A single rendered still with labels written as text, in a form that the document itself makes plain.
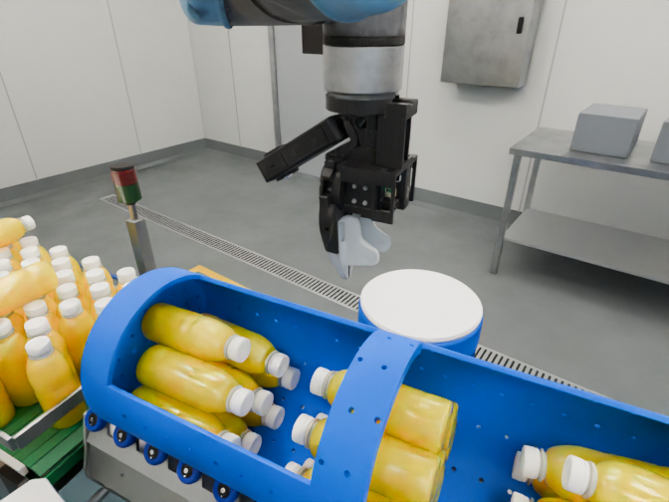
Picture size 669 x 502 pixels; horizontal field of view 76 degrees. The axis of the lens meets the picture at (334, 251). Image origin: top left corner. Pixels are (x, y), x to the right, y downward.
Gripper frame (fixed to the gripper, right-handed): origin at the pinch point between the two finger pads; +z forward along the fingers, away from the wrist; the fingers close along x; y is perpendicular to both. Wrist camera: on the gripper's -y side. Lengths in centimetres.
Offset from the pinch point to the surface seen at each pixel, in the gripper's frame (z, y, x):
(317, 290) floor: 135, -97, 168
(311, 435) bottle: 22.6, -0.8, -7.3
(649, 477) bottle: 16.9, 36.6, 0.5
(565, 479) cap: 20.1, 29.3, -1.1
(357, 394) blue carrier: 12.5, 5.4, -6.6
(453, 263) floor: 135, -24, 245
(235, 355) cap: 19.2, -17.0, -2.0
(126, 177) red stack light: 12, -80, 34
